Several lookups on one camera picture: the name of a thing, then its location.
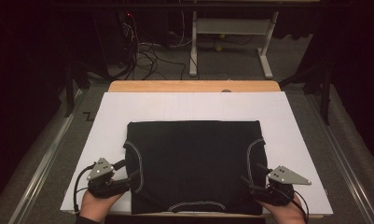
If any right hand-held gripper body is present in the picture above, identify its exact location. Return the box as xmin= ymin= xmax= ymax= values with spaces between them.
xmin=262 ymin=164 xmax=312 ymax=207

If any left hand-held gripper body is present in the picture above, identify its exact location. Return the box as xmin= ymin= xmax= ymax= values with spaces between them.
xmin=86 ymin=157 xmax=124 ymax=200

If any black knit vest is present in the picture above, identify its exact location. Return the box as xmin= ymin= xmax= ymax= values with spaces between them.
xmin=122 ymin=119 xmax=269 ymax=217

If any person's right hand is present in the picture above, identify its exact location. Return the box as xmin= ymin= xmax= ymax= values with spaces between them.
xmin=256 ymin=199 xmax=307 ymax=224

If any black metal stand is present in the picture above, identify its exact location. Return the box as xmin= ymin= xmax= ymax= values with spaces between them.
xmin=279 ymin=62 xmax=332 ymax=126
xmin=63 ymin=61 xmax=91 ymax=119

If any white board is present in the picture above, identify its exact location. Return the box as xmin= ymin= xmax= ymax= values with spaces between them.
xmin=60 ymin=91 xmax=334 ymax=217

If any wooden table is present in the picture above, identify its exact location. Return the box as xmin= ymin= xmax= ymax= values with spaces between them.
xmin=107 ymin=79 xmax=282 ymax=93

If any dark computer tower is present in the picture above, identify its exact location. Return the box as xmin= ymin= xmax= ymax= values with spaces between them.
xmin=93 ymin=11 xmax=136 ymax=67

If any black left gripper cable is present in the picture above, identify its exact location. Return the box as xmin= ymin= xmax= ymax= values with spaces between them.
xmin=73 ymin=163 xmax=96 ymax=217

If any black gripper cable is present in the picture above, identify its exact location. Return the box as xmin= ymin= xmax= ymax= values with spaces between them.
xmin=281 ymin=186 xmax=311 ymax=224
xmin=73 ymin=163 xmax=96 ymax=217

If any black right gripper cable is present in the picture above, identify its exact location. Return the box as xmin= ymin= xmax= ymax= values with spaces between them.
xmin=281 ymin=186 xmax=311 ymax=224

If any metal floor rail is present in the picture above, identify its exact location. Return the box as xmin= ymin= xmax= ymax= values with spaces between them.
xmin=7 ymin=89 xmax=84 ymax=224
xmin=305 ymin=92 xmax=374 ymax=224

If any tangle of black floor cables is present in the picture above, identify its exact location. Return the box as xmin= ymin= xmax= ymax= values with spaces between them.
xmin=118 ymin=12 xmax=188 ymax=81

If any white metal desk frame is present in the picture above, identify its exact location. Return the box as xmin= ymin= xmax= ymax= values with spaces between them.
xmin=188 ymin=10 xmax=274 ymax=80

